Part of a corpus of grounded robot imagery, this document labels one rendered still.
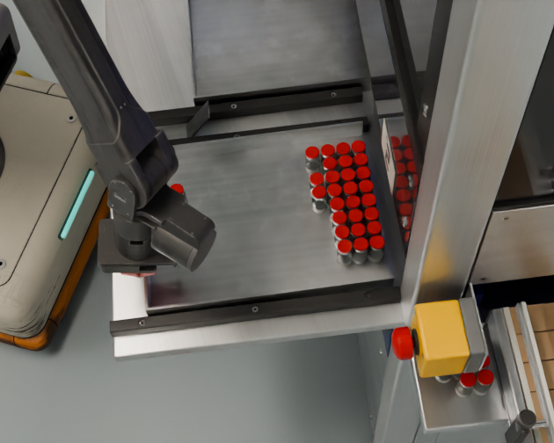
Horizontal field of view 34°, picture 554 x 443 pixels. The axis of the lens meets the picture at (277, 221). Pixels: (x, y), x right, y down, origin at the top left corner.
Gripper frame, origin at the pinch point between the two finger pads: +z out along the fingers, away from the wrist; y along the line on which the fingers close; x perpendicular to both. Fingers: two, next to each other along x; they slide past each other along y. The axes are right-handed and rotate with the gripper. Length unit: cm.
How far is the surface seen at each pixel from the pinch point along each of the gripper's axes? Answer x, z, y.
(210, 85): 33.1, 1.7, 10.5
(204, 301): -5.4, -1.5, 8.8
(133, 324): -7.4, 1.5, -0.8
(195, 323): -7.6, 0.5, 7.6
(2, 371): 19, 98, -35
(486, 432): -9, 57, 67
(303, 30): 43, -1, 26
